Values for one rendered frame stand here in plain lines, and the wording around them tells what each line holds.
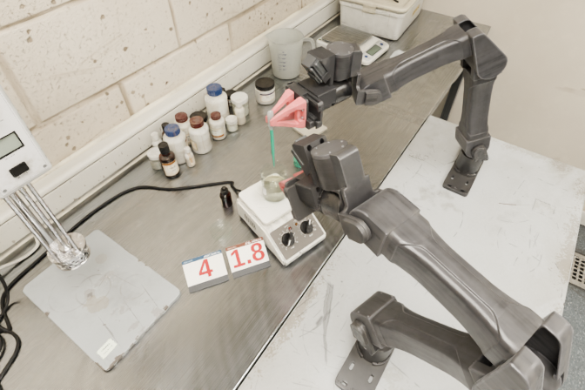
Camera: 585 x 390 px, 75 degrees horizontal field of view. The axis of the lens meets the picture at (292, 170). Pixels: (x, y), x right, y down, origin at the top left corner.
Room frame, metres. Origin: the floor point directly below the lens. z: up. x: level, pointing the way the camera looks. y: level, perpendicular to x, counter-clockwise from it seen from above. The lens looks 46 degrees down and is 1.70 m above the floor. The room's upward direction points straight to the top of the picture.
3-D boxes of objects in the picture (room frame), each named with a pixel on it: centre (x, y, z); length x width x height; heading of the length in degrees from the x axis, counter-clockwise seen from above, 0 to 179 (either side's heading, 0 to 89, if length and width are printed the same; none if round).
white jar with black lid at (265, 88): (1.12, 0.09, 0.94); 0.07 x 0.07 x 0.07
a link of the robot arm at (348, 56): (0.71, -0.13, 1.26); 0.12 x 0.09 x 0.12; 98
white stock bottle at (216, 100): (1.00, 0.24, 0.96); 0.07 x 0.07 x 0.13
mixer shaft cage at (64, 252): (0.40, 0.43, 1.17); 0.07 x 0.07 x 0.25
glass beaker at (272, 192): (0.61, 0.04, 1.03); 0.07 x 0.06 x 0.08; 169
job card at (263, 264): (0.47, 0.10, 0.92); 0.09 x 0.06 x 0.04; 111
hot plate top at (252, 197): (0.60, 0.05, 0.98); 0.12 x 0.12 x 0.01; 38
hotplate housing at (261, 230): (0.58, 0.04, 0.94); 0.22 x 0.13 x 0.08; 39
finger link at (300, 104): (0.63, 0.02, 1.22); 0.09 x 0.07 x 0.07; 127
